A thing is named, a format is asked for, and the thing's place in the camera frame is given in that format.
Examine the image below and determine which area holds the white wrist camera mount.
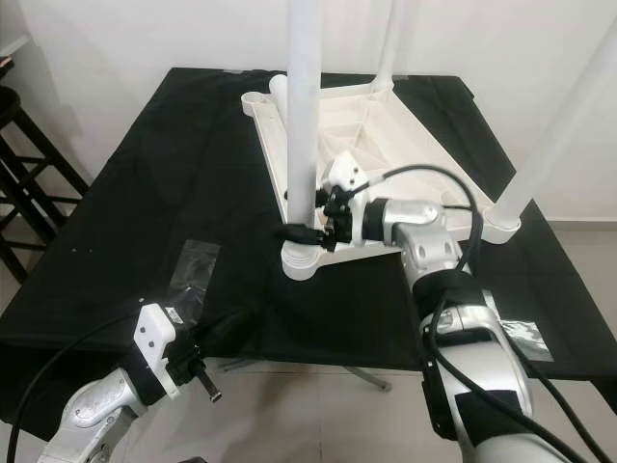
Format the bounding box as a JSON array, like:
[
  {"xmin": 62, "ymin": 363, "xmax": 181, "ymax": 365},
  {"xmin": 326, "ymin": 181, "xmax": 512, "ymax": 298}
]
[
  {"xmin": 323, "ymin": 152, "xmax": 372, "ymax": 247},
  {"xmin": 133, "ymin": 302, "xmax": 184, "ymax": 398}
]

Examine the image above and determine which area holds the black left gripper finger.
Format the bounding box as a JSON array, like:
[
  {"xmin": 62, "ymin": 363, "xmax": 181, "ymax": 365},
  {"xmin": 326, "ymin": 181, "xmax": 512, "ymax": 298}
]
[{"xmin": 188, "ymin": 306, "xmax": 257, "ymax": 358}]

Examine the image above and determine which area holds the black tablecloth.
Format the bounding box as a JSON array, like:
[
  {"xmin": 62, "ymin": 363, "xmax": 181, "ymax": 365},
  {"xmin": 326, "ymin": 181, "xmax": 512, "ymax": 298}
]
[{"xmin": 0, "ymin": 66, "xmax": 617, "ymax": 425}]

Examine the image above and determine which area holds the black round stool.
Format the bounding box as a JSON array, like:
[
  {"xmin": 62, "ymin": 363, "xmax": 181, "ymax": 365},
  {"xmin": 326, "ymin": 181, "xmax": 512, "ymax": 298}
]
[{"xmin": 0, "ymin": 87, "xmax": 93, "ymax": 286}]

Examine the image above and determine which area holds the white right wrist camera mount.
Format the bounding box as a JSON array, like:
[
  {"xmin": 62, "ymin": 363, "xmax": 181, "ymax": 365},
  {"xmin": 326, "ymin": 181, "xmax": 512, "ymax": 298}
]
[{"xmin": 323, "ymin": 152, "xmax": 372, "ymax": 247}]

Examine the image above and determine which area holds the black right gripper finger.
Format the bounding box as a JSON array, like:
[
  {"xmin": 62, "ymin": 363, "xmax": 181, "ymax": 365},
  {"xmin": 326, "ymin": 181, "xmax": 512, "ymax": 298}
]
[{"xmin": 279, "ymin": 224, "xmax": 330, "ymax": 250}]

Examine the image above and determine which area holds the white plastic children table top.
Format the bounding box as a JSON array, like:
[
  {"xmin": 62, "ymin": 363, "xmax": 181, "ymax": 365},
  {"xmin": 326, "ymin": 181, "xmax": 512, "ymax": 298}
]
[{"xmin": 241, "ymin": 75, "xmax": 523, "ymax": 283}]

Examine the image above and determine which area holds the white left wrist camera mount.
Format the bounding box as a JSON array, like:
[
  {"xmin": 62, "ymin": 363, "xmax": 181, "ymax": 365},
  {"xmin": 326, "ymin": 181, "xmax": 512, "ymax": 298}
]
[{"xmin": 133, "ymin": 302, "xmax": 184, "ymax": 398}]

